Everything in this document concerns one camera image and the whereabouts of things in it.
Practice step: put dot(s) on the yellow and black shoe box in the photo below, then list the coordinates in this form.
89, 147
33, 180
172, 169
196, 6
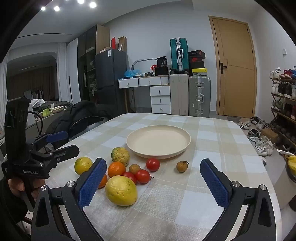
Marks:
199, 72

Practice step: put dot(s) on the white desk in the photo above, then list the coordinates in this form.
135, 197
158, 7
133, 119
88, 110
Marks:
134, 82

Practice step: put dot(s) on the blue plastic bag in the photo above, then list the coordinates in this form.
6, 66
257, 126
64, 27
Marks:
131, 73

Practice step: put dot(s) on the brown cardboard box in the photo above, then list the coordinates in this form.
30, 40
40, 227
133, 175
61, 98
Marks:
270, 135

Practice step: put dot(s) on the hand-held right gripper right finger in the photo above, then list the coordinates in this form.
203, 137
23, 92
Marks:
215, 185

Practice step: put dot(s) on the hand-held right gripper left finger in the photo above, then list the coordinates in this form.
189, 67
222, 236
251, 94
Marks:
92, 183

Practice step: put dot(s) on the person's left hand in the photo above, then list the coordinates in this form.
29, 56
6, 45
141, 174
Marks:
16, 187

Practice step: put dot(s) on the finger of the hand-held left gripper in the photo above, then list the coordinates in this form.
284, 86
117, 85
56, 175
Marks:
67, 151
56, 136

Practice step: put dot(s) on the green mug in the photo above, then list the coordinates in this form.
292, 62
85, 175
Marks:
47, 112

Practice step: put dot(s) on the black bag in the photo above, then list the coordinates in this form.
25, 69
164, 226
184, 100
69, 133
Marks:
161, 71

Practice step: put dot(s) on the black jacket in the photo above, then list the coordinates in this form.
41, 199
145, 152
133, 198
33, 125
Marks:
76, 115

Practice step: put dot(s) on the dark wardrobe shelving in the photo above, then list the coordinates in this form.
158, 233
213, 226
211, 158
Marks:
90, 46

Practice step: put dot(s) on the yellow-green citrus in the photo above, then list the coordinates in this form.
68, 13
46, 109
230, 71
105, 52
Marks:
82, 165

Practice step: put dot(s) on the brown longan with stem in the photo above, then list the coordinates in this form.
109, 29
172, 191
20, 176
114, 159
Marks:
182, 166

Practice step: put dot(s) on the large yellow citrus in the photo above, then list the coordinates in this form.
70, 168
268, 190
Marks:
121, 191

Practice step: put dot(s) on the small black printed box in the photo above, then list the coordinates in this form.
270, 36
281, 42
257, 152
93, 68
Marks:
162, 61

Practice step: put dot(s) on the beige suitcase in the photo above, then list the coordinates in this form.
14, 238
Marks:
179, 95

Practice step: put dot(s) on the beige checked tablecloth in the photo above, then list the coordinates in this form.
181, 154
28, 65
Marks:
185, 197

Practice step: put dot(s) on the white cloth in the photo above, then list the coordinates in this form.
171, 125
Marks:
38, 103

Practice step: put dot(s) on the brown curtain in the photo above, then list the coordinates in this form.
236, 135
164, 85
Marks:
30, 78

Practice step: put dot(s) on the open cardboard box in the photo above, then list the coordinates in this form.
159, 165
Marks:
122, 44

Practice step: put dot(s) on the tan wooden door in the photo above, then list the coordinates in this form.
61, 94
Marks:
233, 46

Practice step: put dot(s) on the grey door mat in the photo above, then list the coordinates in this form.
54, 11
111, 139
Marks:
233, 118

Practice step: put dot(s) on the orange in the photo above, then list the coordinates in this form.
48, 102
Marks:
116, 169
103, 182

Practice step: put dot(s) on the white curtain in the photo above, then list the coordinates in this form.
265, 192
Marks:
63, 71

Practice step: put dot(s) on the rows of assorted shoes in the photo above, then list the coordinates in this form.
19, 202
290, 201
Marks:
284, 89

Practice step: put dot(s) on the dark grey refrigerator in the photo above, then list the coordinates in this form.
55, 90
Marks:
108, 69

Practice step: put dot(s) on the wooden shoe rack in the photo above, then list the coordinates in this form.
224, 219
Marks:
285, 117

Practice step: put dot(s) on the red tomato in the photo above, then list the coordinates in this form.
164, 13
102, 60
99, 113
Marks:
129, 175
153, 164
142, 176

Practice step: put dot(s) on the red and black shoe box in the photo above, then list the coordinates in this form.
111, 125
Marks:
196, 59

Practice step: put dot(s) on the silver suitcase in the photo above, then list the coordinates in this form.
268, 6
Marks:
198, 88

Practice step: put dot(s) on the bumpy green-yellow citrus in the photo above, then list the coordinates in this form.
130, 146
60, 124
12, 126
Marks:
120, 155

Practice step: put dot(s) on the white drawer cabinet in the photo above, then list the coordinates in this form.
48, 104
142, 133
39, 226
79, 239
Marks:
160, 99

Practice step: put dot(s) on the cream round plate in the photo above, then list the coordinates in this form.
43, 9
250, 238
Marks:
158, 141

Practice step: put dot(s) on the cluster of white sneakers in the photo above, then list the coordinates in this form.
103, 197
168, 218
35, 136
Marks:
260, 141

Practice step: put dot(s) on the grey metal tube frame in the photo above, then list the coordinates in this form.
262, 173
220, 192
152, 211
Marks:
138, 61

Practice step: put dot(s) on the teal suitcase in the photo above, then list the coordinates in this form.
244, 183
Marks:
175, 55

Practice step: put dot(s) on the person's left forearm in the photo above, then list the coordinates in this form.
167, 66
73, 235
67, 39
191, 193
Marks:
9, 208

